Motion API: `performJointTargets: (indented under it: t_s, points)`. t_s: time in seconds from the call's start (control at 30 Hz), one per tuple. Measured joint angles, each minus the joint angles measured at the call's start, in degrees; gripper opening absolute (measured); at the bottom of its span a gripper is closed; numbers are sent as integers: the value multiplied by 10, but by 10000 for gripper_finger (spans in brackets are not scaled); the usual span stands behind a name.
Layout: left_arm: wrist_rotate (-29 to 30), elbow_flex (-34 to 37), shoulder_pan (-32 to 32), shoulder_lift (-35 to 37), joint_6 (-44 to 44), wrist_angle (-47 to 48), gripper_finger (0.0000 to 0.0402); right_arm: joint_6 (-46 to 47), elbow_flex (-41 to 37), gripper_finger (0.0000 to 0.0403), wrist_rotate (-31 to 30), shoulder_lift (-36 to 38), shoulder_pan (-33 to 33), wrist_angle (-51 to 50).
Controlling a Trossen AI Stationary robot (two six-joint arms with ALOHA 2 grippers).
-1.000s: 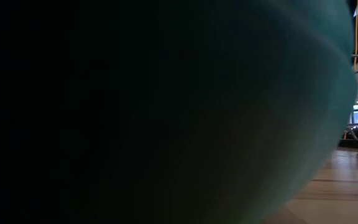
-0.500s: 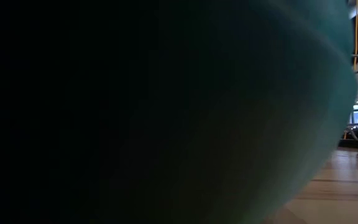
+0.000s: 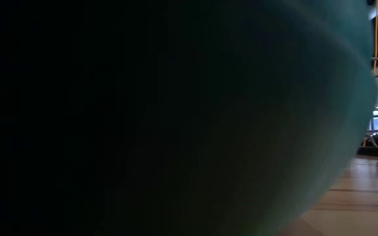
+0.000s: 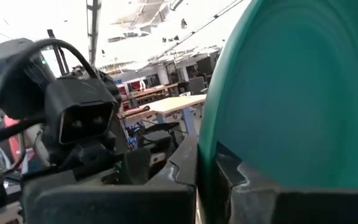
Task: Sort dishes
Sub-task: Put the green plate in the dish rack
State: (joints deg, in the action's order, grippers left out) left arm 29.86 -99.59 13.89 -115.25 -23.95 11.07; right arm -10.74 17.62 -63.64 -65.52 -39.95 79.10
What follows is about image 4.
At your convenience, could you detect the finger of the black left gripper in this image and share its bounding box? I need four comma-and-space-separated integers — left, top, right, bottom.
124, 147, 152, 185
59, 141, 117, 175

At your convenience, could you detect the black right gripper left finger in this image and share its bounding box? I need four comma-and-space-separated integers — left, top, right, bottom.
22, 134, 198, 224

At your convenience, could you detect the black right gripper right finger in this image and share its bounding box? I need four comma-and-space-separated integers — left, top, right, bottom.
211, 141, 358, 224

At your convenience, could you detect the teal plastic plate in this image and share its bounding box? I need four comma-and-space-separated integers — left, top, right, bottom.
197, 0, 358, 224

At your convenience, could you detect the person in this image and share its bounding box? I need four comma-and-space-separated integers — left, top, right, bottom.
0, 114, 52, 175

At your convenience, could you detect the light wood desk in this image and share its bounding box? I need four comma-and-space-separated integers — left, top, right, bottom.
118, 94, 208, 138

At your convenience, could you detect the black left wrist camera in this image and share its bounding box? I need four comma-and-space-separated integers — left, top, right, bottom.
44, 77, 119, 146

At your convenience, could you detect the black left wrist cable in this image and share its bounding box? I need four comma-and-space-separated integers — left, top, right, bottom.
0, 38, 101, 175

